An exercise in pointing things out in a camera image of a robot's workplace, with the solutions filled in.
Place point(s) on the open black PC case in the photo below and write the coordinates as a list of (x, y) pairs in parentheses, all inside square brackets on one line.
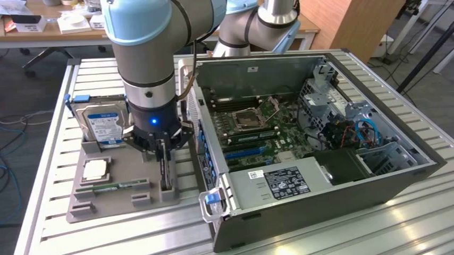
[(320, 212)]

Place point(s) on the grey power supply unit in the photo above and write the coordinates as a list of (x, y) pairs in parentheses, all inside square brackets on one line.
[(249, 191)]

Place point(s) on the long black expansion slot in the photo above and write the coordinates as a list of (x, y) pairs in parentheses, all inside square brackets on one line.
[(246, 146)]

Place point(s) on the black tripod pole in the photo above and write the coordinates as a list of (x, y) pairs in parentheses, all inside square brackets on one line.
[(413, 74)]

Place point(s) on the blue case release latch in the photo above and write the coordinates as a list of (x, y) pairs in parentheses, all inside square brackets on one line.
[(213, 198)]

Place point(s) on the white labelled cardboard box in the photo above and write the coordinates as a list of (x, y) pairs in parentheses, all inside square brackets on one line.
[(33, 27)]

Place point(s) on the green loose RAM stick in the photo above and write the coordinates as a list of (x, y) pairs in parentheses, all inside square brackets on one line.
[(106, 188)]

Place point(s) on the red small packet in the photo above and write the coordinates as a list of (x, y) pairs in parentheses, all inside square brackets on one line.
[(9, 27)]

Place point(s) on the grey cup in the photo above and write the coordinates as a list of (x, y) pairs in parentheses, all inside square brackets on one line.
[(53, 2)]

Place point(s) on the silver slotted disk bay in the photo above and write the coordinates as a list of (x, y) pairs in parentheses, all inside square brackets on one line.
[(387, 159)]

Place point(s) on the Nvidia graphics card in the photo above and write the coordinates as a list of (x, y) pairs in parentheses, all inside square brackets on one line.
[(166, 172)]

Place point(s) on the green motherboard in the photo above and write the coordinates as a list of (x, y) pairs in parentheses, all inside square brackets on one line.
[(284, 125)]

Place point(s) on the silver metal disk bay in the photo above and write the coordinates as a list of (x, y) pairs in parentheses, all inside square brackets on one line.
[(320, 90)]

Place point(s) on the small white box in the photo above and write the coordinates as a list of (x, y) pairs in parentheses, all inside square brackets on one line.
[(96, 24)]

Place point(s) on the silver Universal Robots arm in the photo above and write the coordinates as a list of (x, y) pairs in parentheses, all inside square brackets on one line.
[(149, 66)]

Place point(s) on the green installed RAM stick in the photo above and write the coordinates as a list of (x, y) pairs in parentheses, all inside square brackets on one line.
[(254, 135)]

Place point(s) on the flat black device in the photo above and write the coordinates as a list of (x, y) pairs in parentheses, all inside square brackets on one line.
[(25, 19)]

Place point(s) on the silver CPU chip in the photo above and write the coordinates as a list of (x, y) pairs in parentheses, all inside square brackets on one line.
[(96, 170)]

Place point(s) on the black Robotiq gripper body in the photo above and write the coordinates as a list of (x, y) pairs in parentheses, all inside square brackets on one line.
[(153, 117)]

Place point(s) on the loose printed papers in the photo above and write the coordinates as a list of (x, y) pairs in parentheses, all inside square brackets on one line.
[(14, 9)]

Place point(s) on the grey plastic parts rack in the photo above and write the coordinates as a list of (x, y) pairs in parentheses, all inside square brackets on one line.
[(117, 170)]

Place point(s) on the wooden cabinet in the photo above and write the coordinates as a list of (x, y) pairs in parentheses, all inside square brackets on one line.
[(355, 26)]

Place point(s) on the blue expansion slot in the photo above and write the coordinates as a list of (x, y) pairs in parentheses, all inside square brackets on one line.
[(245, 153)]

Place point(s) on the hard disk with blue carrier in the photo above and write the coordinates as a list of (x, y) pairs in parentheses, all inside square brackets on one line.
[(101, 125)]

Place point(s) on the CPU socket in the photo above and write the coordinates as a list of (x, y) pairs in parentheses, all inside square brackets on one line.
[(248, 120)]

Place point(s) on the metal socket cover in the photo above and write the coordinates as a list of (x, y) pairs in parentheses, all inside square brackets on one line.
[(272, 106)]

